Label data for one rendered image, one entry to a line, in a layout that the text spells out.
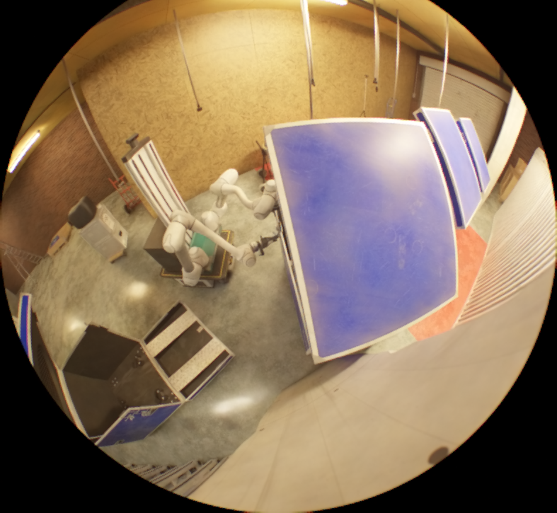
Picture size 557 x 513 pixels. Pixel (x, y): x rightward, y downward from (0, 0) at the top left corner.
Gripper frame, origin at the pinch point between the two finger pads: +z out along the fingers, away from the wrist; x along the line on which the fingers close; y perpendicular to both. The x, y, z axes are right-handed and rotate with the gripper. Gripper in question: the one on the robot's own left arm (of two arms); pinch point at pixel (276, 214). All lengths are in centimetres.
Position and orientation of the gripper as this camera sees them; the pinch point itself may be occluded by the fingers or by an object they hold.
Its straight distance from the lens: 158.3
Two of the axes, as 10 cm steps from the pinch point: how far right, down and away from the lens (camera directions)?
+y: 2.0, 8.5, -4.8
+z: 0.8, 4.7, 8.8
